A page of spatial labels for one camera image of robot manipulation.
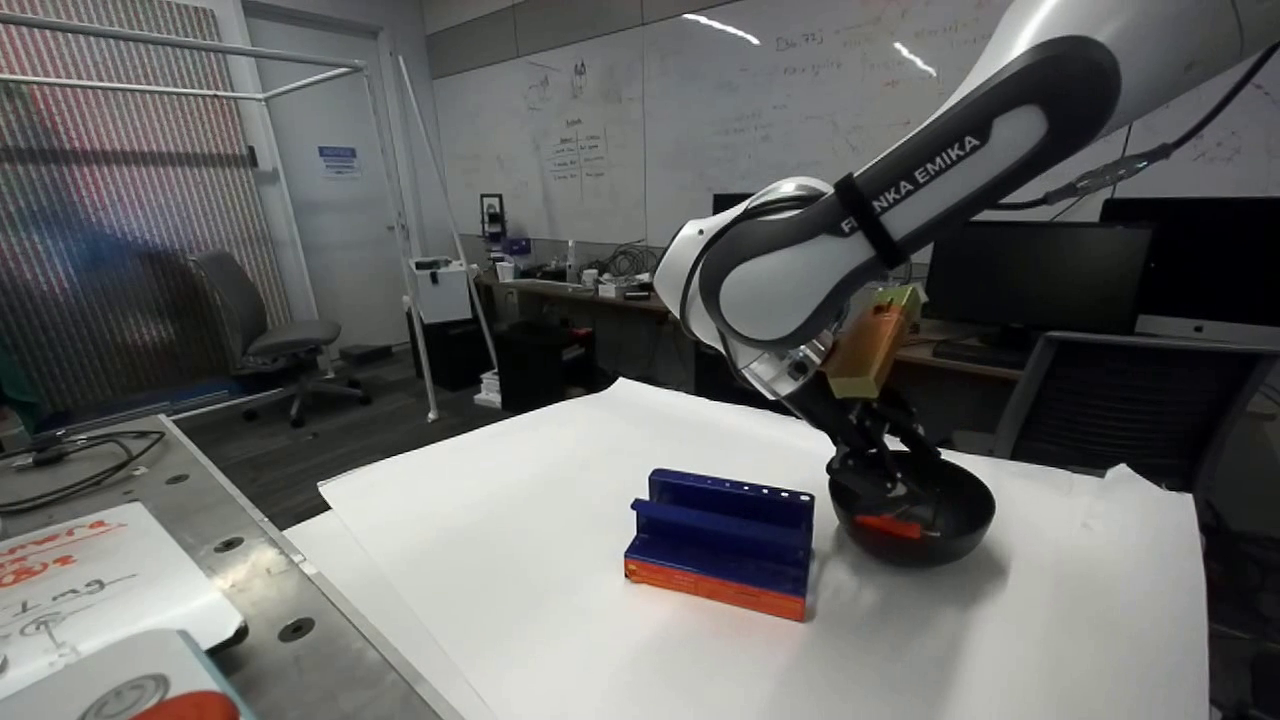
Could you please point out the white paper sheet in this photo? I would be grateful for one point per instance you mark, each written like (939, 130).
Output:
(497, 566)

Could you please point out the white paper with red writing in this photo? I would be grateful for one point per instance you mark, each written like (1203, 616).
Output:
(83, 584)

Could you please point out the right black monitor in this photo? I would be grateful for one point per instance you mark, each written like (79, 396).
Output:
(1039, 277)

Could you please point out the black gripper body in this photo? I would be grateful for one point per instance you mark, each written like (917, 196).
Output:
(874, 443)

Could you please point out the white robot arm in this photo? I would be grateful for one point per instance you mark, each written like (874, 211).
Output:
(772, 277)

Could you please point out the grey office chair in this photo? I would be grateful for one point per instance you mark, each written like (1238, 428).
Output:
(303, 351)

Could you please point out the tan wrist camera mount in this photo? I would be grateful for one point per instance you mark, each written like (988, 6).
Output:
(867, 355)

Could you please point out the orange handled hex key tool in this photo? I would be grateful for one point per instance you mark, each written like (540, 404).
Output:
(885, 527)

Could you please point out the blue and orange tool holder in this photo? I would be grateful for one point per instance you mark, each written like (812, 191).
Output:
(729, 541)

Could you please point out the dark chair back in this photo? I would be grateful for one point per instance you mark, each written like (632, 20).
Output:
(1145, 403)

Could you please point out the white and red round object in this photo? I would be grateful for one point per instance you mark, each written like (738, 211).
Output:
(143, 677)

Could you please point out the black bowl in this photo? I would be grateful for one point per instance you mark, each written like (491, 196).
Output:
(945, 498)

